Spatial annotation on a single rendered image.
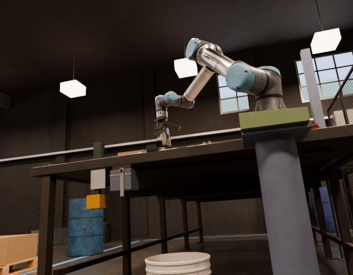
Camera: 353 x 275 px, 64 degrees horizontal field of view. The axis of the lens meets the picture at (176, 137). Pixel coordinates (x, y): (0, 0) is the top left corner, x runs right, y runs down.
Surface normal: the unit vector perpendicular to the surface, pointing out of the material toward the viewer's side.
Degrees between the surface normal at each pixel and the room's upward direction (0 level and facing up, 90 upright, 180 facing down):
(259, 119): 90
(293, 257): 90
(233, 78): 96
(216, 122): 90
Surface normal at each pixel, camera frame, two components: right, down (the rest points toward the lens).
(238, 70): -0.79, 0.00
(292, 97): -0.26, -0.23
